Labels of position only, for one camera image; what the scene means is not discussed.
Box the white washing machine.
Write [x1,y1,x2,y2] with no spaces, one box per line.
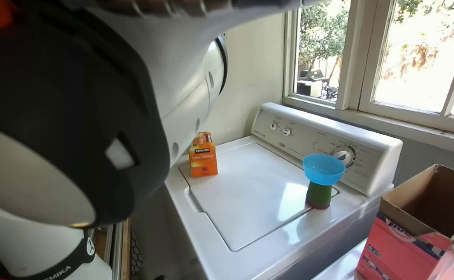
[165,102,403,280]

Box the pink cardboard box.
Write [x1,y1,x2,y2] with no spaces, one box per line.
[356,164,454,280]

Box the white framed window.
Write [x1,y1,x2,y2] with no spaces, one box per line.
[282,0,454,138]

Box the large washing machine dial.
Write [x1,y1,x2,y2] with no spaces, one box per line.
[332,146,356,168]

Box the orange fabric softener box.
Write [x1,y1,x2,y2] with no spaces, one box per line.
[188,131,219,179]

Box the blue plastic bowl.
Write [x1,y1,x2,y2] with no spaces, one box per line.
[302,154,346,186]

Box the washing machine lid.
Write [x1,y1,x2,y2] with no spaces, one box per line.
[179,142,340,252]

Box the white dryer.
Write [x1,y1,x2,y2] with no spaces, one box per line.
[312,238,368,280]

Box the green plastic cup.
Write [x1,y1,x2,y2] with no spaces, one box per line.
[305,182,333,210]

